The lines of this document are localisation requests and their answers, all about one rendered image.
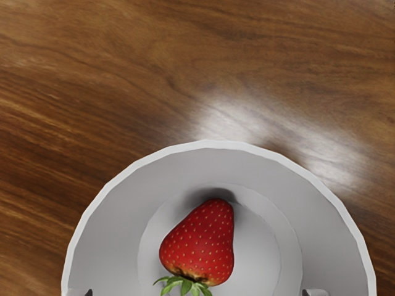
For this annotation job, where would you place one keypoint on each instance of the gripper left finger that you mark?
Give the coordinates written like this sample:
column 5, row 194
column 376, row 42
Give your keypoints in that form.
column 88, row 292

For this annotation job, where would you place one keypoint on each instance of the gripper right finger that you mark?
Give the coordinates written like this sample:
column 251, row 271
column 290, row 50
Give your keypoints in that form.
column 313, row 292

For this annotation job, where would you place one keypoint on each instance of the white round plate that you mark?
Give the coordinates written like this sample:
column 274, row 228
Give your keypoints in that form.
column 117, row 216

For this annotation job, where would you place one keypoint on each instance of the red strawberry with green leaves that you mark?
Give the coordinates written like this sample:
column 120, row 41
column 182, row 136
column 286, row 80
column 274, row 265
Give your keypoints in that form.
column 200, row 243

